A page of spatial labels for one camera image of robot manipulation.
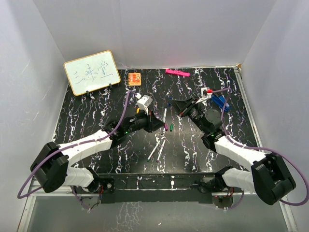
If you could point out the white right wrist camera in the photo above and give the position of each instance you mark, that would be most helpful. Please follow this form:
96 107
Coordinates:
206 93

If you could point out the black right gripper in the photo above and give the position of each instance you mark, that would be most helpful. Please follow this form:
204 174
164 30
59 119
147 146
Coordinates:
181 106

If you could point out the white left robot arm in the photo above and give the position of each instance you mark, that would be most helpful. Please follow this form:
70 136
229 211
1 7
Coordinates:
54 166

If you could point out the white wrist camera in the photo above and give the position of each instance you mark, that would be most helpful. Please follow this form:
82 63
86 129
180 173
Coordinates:
144 102
206 93

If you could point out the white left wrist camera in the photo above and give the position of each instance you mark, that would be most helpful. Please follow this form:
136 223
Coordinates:
144 102

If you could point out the blue stapler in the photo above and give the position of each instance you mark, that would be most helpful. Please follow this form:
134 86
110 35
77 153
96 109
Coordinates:
220 101

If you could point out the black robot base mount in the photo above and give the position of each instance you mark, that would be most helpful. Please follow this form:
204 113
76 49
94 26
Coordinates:
185 187

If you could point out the yellow framed whiteboard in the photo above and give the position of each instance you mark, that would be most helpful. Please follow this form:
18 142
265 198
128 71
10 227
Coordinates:
92 72

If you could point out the white blue marker pen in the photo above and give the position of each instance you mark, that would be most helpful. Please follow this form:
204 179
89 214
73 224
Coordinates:
164 116

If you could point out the white green marker pen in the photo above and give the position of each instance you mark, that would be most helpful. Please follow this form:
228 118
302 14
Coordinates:
152 152

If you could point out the white magenta marker pen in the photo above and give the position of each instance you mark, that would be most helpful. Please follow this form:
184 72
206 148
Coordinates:
160 151

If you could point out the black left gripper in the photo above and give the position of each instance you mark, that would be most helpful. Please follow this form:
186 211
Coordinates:
152 126

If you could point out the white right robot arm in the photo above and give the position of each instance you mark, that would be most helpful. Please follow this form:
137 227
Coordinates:
265 174

